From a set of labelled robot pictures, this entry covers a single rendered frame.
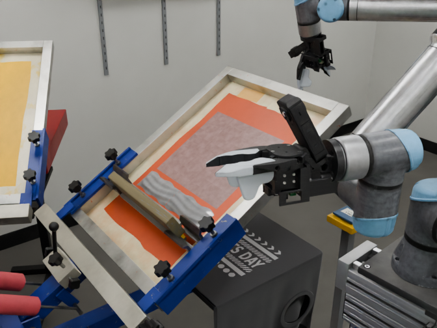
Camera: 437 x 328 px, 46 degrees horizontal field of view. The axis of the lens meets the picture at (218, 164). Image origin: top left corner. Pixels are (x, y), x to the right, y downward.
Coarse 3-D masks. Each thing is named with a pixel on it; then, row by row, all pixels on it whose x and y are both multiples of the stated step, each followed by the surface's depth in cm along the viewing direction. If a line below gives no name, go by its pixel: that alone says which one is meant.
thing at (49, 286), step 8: (48, 280) 145; (56, 280) 143; (40, 288) 144; (48, 288) 143; (56, 288) 142; (40, 296) 142; (48, 296) 141; (48, 304) 142; (56, 304) 143; (40, 312) 141; (48, 312) 143; (40, 320) 142
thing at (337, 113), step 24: (240, 72) 186; (312, 96) 160; (168, 120) 184; (336, 120) 149; (144, 144) 180; (72, 216) 169; (240, 216) 138; (96, 240) 156; (120, 264) 145; (144, 288) 135
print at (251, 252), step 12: (240, 240) 189; (252, 240) 189; (264, 240) 189; (228, 252) 182; (240, 252) 182; (252, 252) 182; (264, 252) 182; (276, 252) 182; (228, 264) 176; (240, 264) 176; (252, 264) 176; (264, 264) 176; (228, 276) 170; (240, 276) 170
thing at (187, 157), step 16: (224, 112) 179; (240, 112) 176; (256, 112) 172; (192, 128) 180; (208, 128) 177; (224, 128) 173; (240, 128) 170; (176, 144) 178; (192, 144) 174; (208, 144) 171; (224, 144) 167; (160, 160) 176; (176, 160) 172; (192, 160) 168; (208, 160) 165; (144, 176) 173; (160, 176) 170; (176, 176) 166; (192, 176) 163; (144, 192) 168; (112, 208) 169; (128, 208) 165; (128, 224) 160; (144, 224) 157
